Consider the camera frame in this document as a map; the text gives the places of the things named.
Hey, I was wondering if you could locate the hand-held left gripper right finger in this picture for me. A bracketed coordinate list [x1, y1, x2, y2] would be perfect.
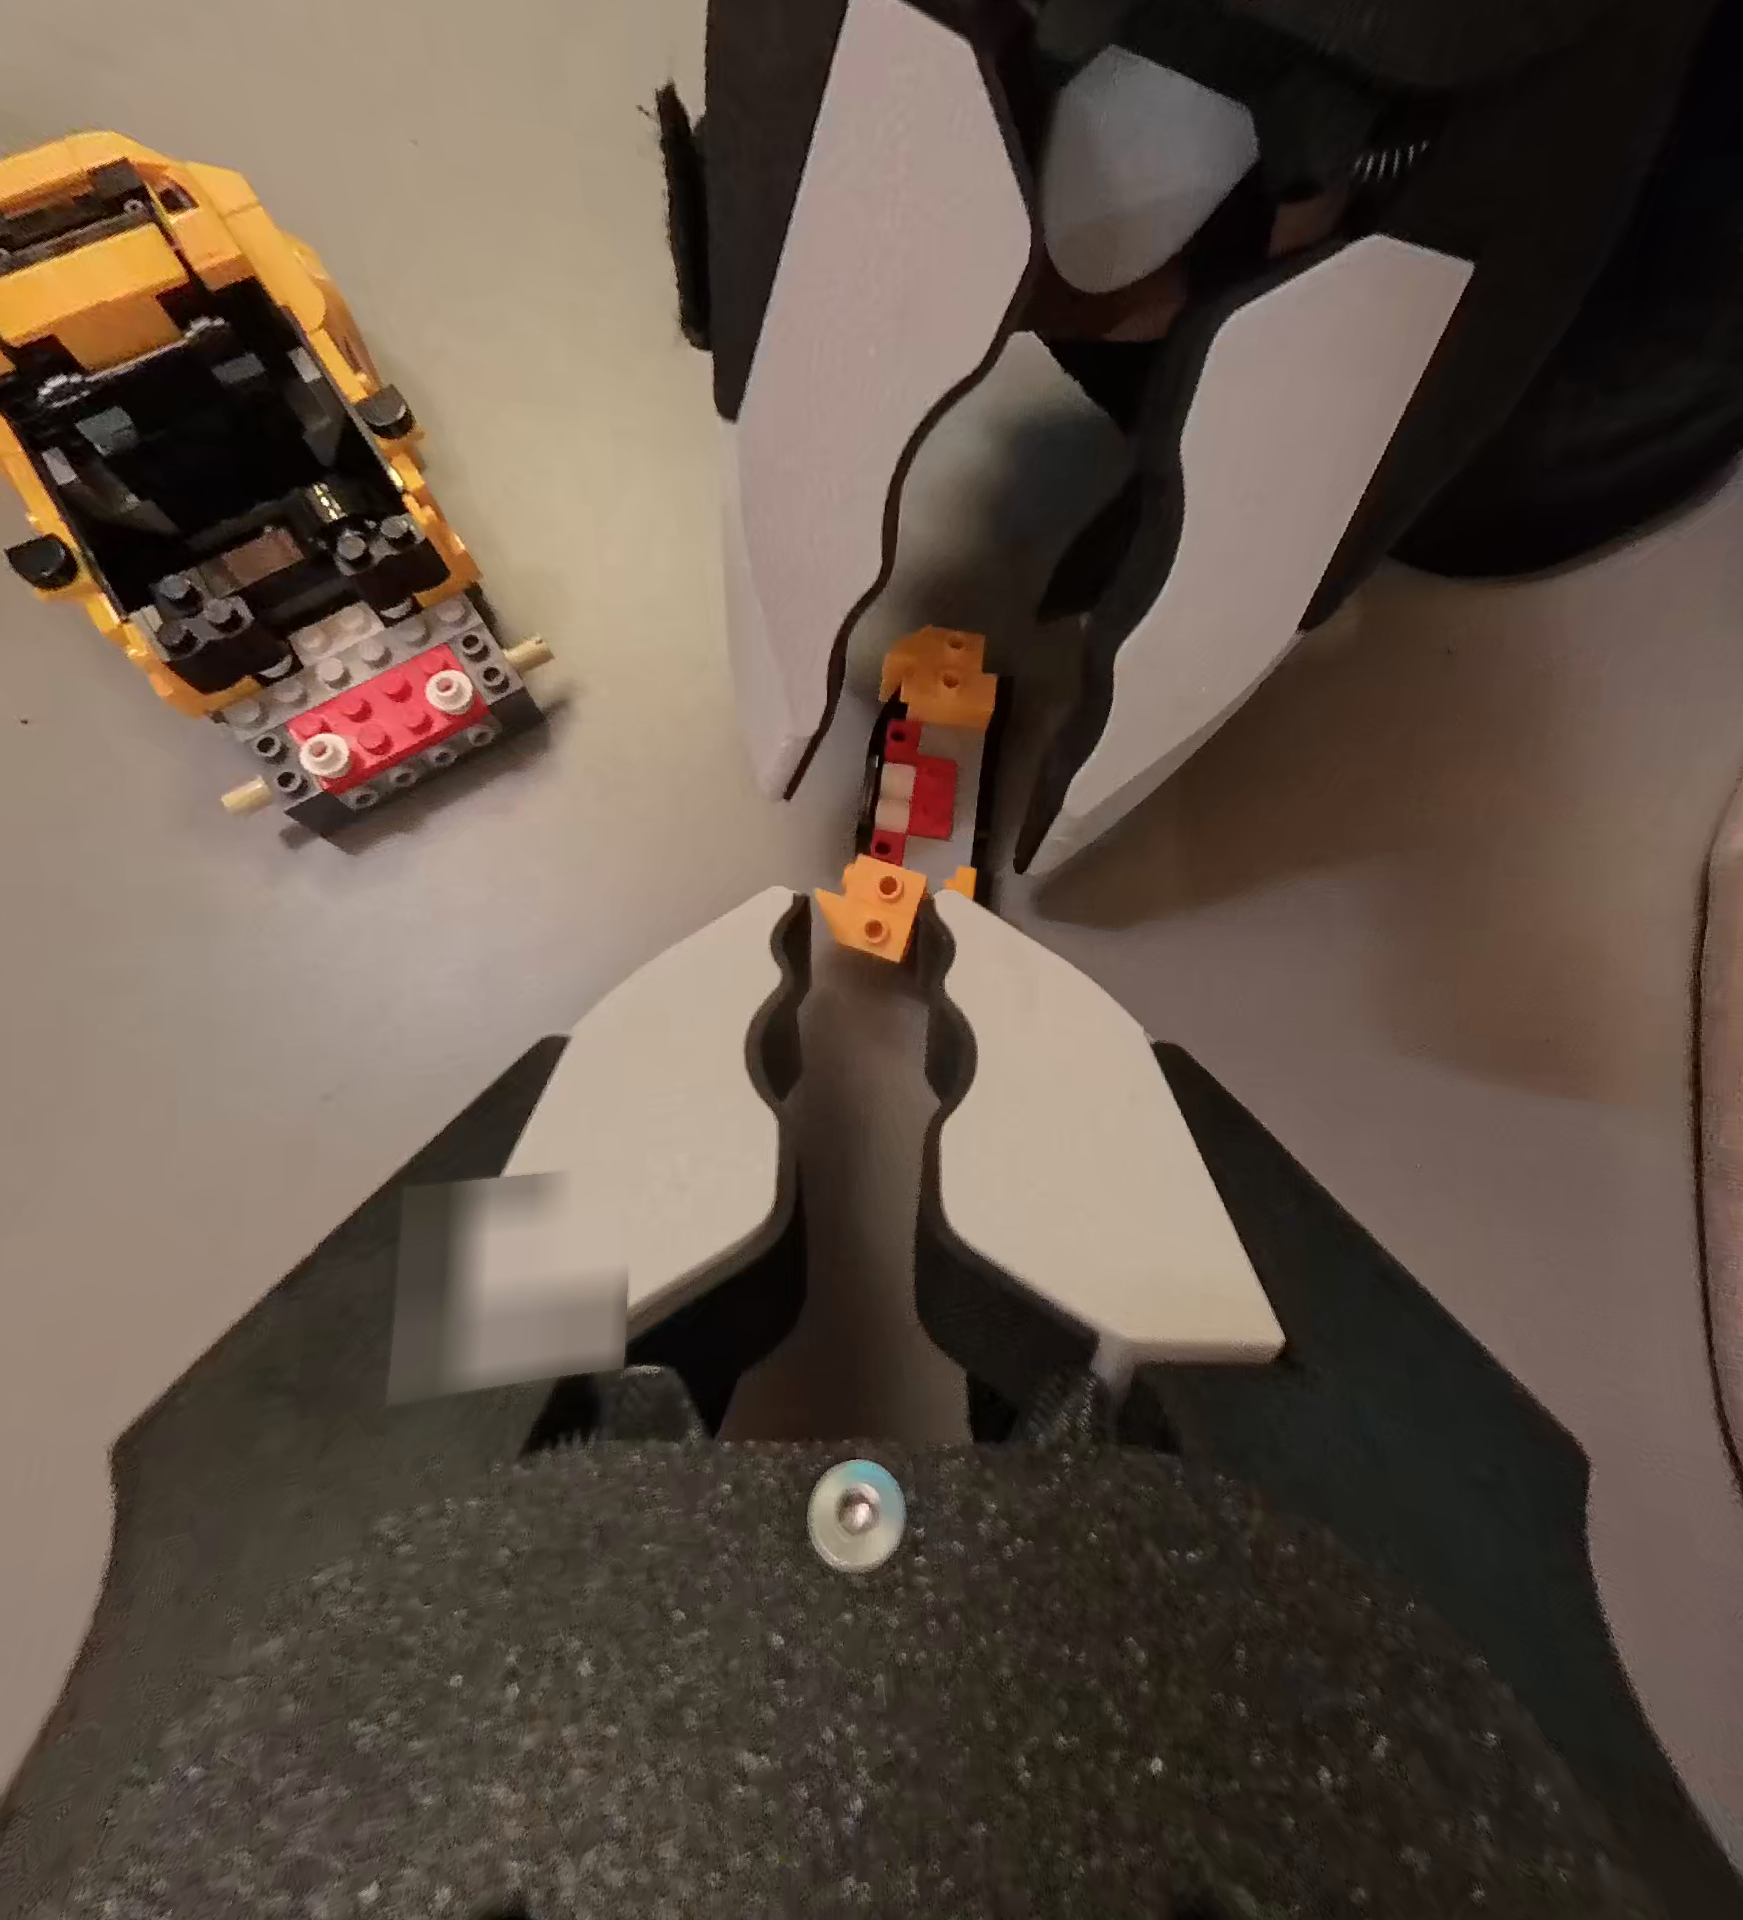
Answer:
[914, 896, 1285, 1430]

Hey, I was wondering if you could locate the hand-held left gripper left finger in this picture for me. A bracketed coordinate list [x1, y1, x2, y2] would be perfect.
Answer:
[502, 885, 814, 1430]

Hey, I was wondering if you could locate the orange lego car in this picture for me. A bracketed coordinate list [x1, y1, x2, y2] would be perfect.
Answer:
[0, 133, 561, 849]

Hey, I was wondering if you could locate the black red orange lego subassembly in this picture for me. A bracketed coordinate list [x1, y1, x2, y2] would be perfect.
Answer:
[811, 624, 1005, 961]

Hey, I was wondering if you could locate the person's right hand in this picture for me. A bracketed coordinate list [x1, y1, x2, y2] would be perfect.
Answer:
[1058, 277, 1195, 344]

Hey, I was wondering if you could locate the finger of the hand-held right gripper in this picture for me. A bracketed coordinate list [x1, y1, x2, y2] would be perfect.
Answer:
[1013, 234, 1481, 881]
[724, 0, 1041, 804]

